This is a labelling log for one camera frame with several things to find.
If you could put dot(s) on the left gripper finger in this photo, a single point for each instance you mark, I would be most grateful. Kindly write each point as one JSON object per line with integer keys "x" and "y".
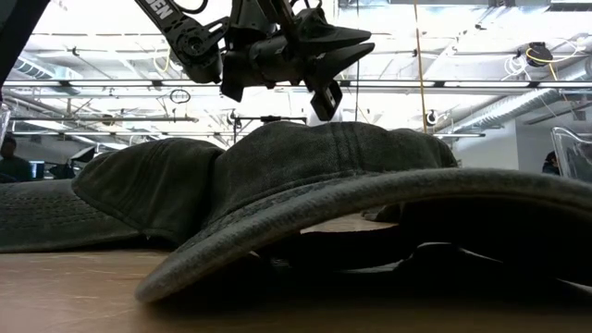
{"x": 340, "y": 60}
{"x": 337, "y": 37}

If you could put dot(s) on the dark grey baseball cap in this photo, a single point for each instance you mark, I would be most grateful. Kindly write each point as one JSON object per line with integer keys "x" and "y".
{"x": 152, "y": 185}
{"x": 324, "y": 157}

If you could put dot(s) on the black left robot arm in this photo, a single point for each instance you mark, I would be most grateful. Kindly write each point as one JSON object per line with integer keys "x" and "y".
{"x": 185, "y": 32}

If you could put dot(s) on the person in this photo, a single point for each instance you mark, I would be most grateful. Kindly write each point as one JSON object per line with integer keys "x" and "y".
{"x": 14, "y": 166}
{"x": 551, "y": 166}

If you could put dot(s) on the clear plastic bin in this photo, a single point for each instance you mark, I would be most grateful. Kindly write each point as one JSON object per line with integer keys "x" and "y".
{"x": 571, "y": 152}

